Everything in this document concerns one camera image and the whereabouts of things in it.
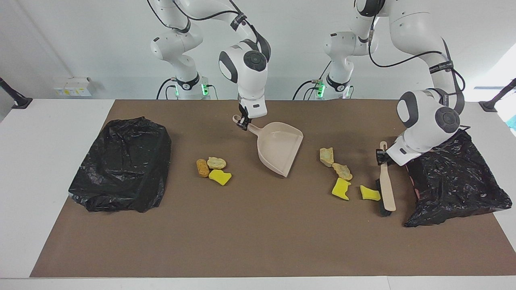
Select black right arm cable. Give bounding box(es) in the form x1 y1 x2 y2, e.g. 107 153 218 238
147 0 271 61

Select black bag bin pink inside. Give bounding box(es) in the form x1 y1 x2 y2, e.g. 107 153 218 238
403 128 513 228

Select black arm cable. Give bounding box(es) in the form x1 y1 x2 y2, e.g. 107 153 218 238
147 0 271 61
368 16 470 129

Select black base cable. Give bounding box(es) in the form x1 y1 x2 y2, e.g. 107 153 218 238
156 78 178 100
292 60 333 100

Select black stand foot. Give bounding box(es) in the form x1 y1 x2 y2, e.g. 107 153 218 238
479 78 516 113
0 77 33 110

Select beige brush black bristles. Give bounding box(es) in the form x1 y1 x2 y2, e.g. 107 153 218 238
376 141 397 217

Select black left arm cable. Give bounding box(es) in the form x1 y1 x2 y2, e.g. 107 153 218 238
368 16 470 129

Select brown table mat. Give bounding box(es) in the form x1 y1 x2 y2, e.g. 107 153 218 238
30 99 516 278

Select black bag lined bin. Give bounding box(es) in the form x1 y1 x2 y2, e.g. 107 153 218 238
68 117 172 213

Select beige plastic dustpan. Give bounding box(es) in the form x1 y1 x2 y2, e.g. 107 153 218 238
233 115 304 178

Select yellow sponge piece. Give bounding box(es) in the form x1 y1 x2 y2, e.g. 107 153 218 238
208 169 233 186
360 185 381 201
331 178 352 201

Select white wall box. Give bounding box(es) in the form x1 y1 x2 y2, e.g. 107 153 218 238
54 77 93 97

